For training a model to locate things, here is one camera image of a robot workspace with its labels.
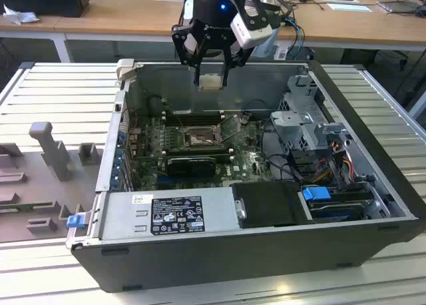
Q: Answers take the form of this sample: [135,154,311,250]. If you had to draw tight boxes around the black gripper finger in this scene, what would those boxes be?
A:
[171,24,204,87]
[222,41,250,88]

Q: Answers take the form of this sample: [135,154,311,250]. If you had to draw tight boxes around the silver CPU plate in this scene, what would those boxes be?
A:
[198,73,223,92]

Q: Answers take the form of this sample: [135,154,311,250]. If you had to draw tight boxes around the metal socket cover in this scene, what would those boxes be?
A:
[218,115,241,143]

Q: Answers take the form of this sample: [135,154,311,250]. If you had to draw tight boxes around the thin wire locking lever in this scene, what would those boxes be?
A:
[175,111,188,135]

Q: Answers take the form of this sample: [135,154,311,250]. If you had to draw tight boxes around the black RAM slot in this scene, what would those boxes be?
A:
[165,117,223,126]
[163,145,226,153]
[165,113,223,119]
[166,152,231,162]

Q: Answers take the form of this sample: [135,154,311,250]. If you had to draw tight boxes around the CPU socket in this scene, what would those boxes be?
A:
[181,125,222,149]

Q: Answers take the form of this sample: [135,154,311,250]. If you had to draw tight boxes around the wooden desk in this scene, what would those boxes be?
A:
[0,0,426,51]

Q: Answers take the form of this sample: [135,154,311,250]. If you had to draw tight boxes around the grey metal drive cage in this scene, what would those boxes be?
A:
[269,74,354,159]

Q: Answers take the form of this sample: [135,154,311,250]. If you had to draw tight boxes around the green motherboard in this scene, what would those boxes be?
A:
[128,113,277,191]

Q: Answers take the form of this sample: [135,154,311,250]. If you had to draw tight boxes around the black graphics card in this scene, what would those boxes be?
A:
[167,156,216,178]

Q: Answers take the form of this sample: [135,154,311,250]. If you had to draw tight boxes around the white paper sheet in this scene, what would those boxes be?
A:
[327,2,376,14]

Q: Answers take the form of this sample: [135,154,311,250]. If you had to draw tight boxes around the black plastic shroud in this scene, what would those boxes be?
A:
[230,181,316,228]

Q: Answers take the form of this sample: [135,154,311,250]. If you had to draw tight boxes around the blue disk carrier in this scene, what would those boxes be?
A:
[302,186,331,203]

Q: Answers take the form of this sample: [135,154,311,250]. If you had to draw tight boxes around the crumpled white paper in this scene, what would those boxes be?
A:
[2,3,41,26]

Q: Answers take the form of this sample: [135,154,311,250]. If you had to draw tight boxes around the grey tablet device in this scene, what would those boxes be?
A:
[375,0,421,15]

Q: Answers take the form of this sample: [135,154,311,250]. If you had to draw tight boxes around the silver power supply unit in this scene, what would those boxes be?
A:
[99,186,241,241]

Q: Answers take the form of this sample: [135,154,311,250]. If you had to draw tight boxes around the hard disk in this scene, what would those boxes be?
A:
[308,200,364,223]

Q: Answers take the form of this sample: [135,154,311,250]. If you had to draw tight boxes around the blue case latch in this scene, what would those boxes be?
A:
[66,214,85,229]

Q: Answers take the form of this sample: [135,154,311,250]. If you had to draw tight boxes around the black open PC case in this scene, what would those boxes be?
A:
[65,59,426,294]

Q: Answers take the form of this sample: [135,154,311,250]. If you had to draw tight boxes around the grey parts rack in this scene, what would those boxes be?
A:
[0,121,105,244]

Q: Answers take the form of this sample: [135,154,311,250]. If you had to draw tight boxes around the green RAM stick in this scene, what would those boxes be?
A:
[0,202,56,216]

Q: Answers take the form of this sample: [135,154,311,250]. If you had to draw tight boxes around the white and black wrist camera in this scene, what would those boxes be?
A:
[231,0,281,49]

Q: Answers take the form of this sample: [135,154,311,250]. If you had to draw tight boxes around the grey case release handle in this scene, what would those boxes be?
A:
[115,59,136,83]

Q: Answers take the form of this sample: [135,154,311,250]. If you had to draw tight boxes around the blue cable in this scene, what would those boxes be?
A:
[283,17,306,55]

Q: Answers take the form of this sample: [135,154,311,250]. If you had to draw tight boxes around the black looped cable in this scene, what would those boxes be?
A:
[260,117,302,183]

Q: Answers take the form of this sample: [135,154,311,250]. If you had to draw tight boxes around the yellow and red wires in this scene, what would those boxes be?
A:
[312,152,354,183]

